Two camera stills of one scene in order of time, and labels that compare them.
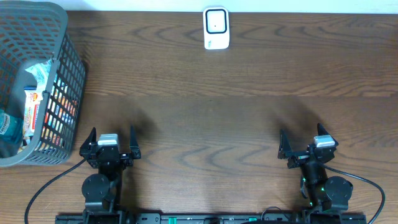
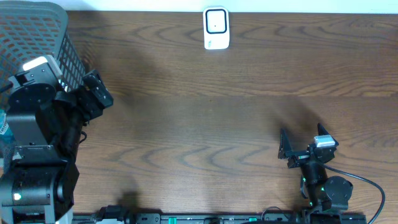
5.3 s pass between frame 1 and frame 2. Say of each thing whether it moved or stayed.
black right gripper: stayed
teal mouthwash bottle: stayed
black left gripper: moved
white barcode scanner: stayed
